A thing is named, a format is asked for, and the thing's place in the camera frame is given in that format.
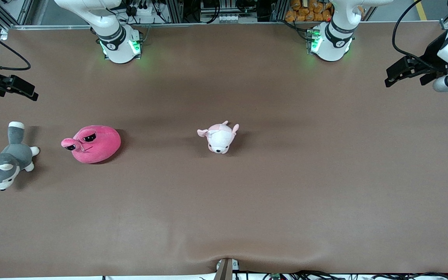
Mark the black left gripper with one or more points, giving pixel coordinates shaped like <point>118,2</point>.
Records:
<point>433,54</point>

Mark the round hot pink plush toy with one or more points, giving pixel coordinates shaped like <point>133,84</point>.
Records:
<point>99,147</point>

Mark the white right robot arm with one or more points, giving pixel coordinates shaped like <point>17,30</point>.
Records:
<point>115,42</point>

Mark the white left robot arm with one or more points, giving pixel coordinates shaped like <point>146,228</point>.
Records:
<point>333,42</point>

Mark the grey white husky plush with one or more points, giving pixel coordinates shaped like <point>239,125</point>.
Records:
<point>14,155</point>

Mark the orange snack bags pile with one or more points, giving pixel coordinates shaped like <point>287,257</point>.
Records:
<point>305,11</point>

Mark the white power strip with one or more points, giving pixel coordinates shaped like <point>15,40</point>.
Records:
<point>144,9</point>

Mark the white terminal block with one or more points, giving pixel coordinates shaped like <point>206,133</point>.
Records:
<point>228,18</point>

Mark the small pink white plush dog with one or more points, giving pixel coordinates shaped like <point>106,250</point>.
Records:
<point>220,140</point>

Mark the brown table cover mat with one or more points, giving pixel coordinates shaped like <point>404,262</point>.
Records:
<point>224,214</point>

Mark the aluminium table edge rail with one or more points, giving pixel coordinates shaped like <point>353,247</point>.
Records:
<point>208,25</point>

